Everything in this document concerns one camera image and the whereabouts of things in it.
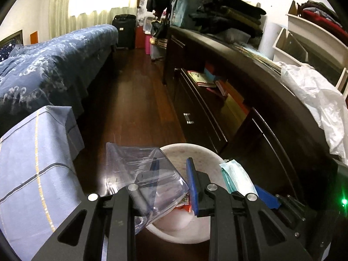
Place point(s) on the light blue soft pack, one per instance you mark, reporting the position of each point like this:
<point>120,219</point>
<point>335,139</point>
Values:
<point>185,11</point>

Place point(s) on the dark wooden cabinet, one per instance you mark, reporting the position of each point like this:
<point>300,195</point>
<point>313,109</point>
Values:
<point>266,130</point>

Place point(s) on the red snack wrapper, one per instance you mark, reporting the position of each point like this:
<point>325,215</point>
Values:
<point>184,205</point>

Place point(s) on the green pink booklet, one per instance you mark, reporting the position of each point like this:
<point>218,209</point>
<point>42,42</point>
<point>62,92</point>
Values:
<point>201,78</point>

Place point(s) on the clear plastic container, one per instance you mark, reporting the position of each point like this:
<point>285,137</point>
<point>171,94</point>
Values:
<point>233,36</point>

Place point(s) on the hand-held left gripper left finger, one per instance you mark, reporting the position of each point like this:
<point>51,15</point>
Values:
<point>121,212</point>

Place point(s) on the stack of papers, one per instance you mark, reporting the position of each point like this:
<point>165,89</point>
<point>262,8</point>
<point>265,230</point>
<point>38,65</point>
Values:
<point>261,58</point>

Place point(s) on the white drawer shelf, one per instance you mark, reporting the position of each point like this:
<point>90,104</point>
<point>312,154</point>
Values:
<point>312,43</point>

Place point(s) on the teal white packet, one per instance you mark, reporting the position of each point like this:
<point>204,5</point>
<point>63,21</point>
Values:
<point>236,176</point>

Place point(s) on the pink box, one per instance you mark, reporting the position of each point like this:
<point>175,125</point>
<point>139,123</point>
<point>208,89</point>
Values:
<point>148,45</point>

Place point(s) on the orange board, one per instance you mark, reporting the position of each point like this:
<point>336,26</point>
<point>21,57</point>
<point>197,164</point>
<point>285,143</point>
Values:
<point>33,37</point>

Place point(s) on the red folded clothing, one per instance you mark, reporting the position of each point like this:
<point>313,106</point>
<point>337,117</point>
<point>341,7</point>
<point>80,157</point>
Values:
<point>320,15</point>

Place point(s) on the white trash bin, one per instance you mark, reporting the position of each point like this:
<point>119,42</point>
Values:
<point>176,231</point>

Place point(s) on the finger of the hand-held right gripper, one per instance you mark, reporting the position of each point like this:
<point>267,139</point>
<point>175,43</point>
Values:
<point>267,199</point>

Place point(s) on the clear storage box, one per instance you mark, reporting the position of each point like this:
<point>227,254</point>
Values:
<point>157,51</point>

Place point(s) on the pale green curtain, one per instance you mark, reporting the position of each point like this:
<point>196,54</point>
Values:
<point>89,2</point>

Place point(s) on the light blue checked cloth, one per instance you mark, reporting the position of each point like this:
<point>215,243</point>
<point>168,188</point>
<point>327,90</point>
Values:
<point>32,174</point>

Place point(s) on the red box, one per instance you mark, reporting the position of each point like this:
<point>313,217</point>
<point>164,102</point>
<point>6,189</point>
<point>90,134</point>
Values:
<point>140,38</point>

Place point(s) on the black suitcase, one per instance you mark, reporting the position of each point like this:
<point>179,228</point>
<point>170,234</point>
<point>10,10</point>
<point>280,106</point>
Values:
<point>124,31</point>

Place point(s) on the row of red orange books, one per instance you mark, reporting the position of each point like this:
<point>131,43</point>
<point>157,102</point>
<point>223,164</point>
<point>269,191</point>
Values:
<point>233,95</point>

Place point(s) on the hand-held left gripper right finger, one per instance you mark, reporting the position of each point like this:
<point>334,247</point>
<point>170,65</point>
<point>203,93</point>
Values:
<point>192,185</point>

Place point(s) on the white plastic bag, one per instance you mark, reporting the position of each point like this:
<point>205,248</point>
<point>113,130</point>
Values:
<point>318,98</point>

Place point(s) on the stack of dark clothes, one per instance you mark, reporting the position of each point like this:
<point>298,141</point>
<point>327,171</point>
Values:
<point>228,11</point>

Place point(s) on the clear plastic packaging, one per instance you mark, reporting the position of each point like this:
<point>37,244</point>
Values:
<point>130,163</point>

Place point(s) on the dark framed picture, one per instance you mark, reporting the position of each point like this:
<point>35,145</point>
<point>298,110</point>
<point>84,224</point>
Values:
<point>11,39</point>

